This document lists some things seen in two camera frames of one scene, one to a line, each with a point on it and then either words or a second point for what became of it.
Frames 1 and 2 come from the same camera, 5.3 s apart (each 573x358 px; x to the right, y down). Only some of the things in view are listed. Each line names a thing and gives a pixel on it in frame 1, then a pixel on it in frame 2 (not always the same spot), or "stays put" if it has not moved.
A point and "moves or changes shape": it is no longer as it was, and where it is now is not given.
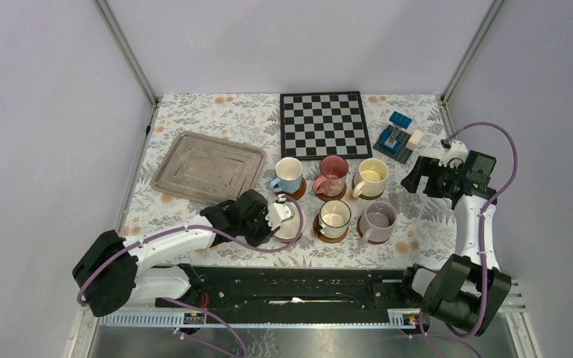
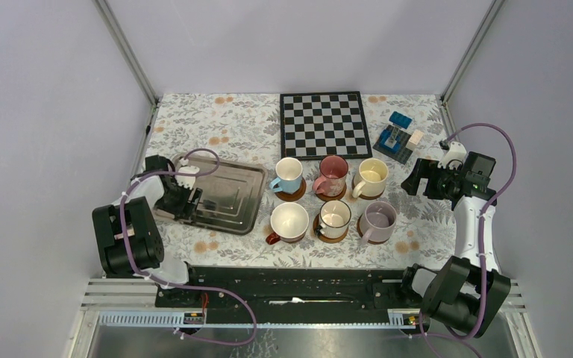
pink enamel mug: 333,171 stays put
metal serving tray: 207,169 moves or changes shape
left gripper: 267,231 → 177,210
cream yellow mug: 371,180 stays put
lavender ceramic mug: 377,224 stays put
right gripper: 427,167 stays put
